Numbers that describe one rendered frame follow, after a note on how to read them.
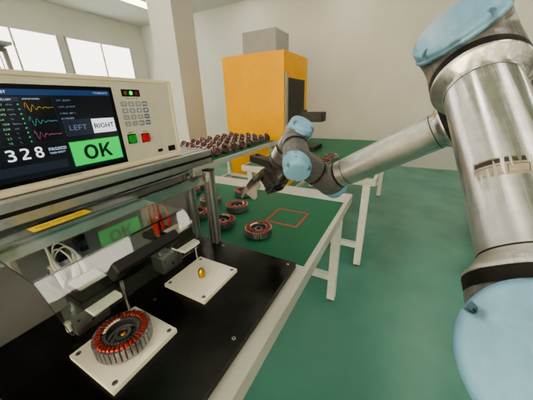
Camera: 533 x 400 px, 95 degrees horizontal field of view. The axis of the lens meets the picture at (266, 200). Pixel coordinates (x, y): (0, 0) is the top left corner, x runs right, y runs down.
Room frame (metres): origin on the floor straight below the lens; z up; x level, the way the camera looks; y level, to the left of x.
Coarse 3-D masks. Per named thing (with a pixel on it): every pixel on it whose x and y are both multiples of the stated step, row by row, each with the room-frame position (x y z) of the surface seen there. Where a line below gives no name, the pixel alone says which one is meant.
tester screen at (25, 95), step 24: (0, 96) 0.44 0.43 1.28; (24, 96) 0.47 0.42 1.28; (48, 96) 0.50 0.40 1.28; (72, 96) 0.54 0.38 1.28; (96, 96) 0.58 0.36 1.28; (0, 120) 0.43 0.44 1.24; (24, 120) 0.46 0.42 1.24; (48, 120) 0.49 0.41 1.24; (0, 144) 0.42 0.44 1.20; (24, 144) 0.45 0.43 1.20; (48, 144) 0.48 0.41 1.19; (0, 168) 0.41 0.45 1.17; (72, 168) 0.50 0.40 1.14
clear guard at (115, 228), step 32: (32, 224) 0.40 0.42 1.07; (64, 224) 0.40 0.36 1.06; (96, 224) 0.39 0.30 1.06; (128, 224) 0.39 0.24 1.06; (160, 224) 0.40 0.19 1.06; (192, 224) 0.43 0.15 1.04; (0, 256) 0.30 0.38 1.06; (32, 256) 0.29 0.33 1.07; (64, 256) 0.29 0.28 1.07; (96, 256) 0.30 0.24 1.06; (160, 256) 0.35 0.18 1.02; (64, 288) 0.25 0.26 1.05; (96, 288) 0.26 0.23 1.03; (128, 288) 0.28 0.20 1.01; (64, 320) 0.22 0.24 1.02
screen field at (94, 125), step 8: (72, 120) 0.52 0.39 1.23; (80, 120) 0.54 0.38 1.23; (88, 120) 0.55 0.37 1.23; (96, 120) 0.56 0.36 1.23; (104, 120) 0.58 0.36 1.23; (112, 120) 0.59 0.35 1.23; (64, 128) 0.51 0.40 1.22; (72, 128) 0.52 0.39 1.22; (80, 128) 0.53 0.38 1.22; (88, 128) 0.55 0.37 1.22; (96, 128) 0.56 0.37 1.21; (104, 128) 0.57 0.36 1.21; (112, 128) 0.59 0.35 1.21
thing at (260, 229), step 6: (252, 222) 0.93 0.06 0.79; (258, 222) 0.93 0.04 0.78; (264, 222) 0.93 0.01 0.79; (246, 228) 0.89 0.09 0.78; (252, 228) 0.91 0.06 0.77; (258, 228) 0.91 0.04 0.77; (264, 228) 0.92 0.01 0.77; (270, 228) 0.89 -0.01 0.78; (246, 234) 0.87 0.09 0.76; (252, 234) 0.85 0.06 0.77; (258, 234) 0.84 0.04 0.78; (264, 234) 0.85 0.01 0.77; (270, 234) 0.87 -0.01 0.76
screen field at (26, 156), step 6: (6, 150) 0.43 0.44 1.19; (12, 150) 0.43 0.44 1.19; (18, 150) 0.44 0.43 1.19; (24, 150) 0.45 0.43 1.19; (30, 150) 0.45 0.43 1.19; (36, 150) 0.46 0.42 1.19; (42, 150) 0.47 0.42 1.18; (6, 156) 0.42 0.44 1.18; (12, 156) 0.43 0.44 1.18; (18, 156) 0.44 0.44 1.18; (24, 156) 0.44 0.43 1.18; (30, 156) 0.45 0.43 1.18; (36, 156) 0.46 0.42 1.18; (42, 156) 0.46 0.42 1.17; (6, 162) 0.42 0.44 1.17; (12, 162) 0.43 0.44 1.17; (18, 162) 0.43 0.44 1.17
